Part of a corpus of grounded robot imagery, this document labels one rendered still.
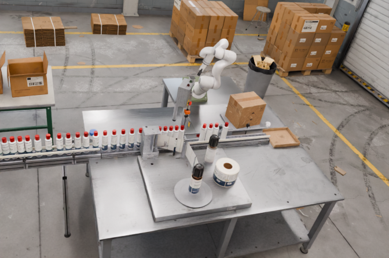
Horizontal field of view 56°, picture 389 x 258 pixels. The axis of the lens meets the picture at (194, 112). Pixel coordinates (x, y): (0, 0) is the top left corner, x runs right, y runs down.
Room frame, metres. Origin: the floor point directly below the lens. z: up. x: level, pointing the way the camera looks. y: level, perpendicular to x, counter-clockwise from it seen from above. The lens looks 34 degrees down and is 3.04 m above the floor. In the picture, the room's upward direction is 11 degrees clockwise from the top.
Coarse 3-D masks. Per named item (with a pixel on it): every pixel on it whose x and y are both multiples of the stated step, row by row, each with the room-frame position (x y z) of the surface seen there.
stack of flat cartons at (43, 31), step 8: (24, 24) 5.54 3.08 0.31; (32, 24) 5.59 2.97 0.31; (40, 24) 5.66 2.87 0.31; (48, 24) 5.72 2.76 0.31; (56, 24) 5.78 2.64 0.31; (24, 32) 5.35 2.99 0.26; (32, 32) 5.41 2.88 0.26; (40, 32) 5.47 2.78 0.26; (48, 32) 5.54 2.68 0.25; (56, 32) 5.60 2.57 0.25; (64, 32) 5.69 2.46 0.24; (32, 40) 5.41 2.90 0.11; (40, 40) 5.47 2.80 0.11; (48, 40) 5.53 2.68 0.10; (56, 40) 5.60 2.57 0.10; (64, 40) 5.67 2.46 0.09
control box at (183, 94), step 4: (184, 80) 2.73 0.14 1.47; (188, 80) 2.74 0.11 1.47; (192, 80) 2.76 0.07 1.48; (180, 84) 2.65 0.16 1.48; (184, 84) 2.66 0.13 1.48; (192, 84) 2.70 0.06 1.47; (180, 88) 2.61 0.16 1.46; (184, 88) 2.61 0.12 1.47; (188, 88) 2.62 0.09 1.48; (180, 92) 2.61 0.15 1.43; (184, 92) 2.60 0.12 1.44; (188, 92) 2.60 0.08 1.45; (180, 96) 2.61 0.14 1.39; (184, 96) 2.60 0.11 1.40; (188, 96) 2.60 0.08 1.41; (176, 100) 2.61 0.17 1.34; (180, 100) 2.61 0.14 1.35; (184, 100) 2.60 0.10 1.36; (188, 100) 2.62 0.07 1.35; (176, 104) 2.61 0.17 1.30; (180, 104) 2.61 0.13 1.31; (184, 104) 2.60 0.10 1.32
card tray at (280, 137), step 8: (272, 128) 3.17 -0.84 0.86; (280, 128) 3.21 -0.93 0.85; (288, 128) 3.23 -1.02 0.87; (272, 136) 3.08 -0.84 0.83; (280, 136) 3.11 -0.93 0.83; (288, 136) 3.14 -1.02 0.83; (272, 144) 2.94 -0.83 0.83; (280, 144) 2.92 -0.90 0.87; (288, 144) 2.96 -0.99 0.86; (296, 144) 3.00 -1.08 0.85
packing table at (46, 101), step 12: (48, 72) 3.50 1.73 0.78; (48, 84) 3.26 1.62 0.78; (0, 96) 2.90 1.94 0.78; (36, 96) 3.02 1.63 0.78; (48, 96) 3.06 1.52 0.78; (0, 108) 2.73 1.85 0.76; (12, 108) 2.78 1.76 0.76; (24, 108) 2.87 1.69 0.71; (36, 108) 2.92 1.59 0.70; (48, 108) 2.95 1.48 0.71; (48, 120) 2.95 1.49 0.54; (48, 132) 2.95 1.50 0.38
